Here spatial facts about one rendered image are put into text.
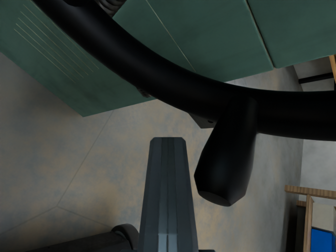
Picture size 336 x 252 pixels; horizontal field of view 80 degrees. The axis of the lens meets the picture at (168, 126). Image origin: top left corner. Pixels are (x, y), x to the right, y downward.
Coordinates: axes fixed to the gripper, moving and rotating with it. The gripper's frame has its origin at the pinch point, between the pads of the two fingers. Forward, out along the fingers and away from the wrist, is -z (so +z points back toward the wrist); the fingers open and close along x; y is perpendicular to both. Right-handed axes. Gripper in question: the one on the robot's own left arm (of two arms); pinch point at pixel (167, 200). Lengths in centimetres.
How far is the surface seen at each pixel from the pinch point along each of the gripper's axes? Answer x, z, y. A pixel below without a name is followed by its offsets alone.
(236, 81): 13.8, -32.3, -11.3
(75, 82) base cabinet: -27, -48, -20
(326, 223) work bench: 168, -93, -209
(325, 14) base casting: 17.1, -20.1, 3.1
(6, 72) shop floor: -51, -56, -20
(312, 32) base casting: 17.1, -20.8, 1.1
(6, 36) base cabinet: -43, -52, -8
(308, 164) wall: 208, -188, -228
